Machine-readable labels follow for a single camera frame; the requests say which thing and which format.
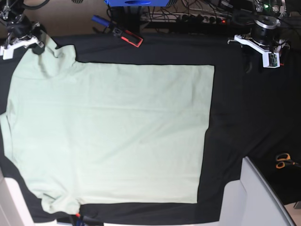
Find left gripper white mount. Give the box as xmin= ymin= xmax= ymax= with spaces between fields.
xmin=228 ymin=19 xmax=290 ymax=68

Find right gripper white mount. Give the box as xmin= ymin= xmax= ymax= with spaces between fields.
xmin=0 ymin=14 xmax=46 ymax=60

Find light green T-shirt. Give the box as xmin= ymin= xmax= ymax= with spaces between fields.
xmin=0 ymin=37 xmax=214 ymax=214

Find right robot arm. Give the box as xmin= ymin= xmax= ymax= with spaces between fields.
xmin=0 ymin=0 xmax=48 ymax=60

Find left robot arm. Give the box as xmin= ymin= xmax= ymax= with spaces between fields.
xmin=228 ymin=0 xmax=301 ymax=69

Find blue box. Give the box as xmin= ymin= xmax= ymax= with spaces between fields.
xmin=104 ymin=0 xmax=177 ymax=7

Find red black clamp top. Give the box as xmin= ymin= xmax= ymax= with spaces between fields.
xmin=113 ymin=27 xmax=143 ymax=48

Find white power strip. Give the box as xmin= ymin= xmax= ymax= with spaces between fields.
xmin=176 ymin=13 xmax=231 ymax=25

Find grey white chair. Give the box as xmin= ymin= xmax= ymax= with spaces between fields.
xmin=219 ymin=157 xmax=295 ymax=226

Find white furniture left corner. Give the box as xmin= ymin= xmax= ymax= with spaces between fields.
xmin=0 ymin=174 xmax=58 ymax=226

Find blue handled tool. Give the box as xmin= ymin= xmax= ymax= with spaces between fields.
xmin=92 ymin=15 xmax=111 ymax=27

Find orange handled scissors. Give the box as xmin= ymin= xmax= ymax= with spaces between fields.
xmin=275 ymin=153 xmax=301 ymax=169

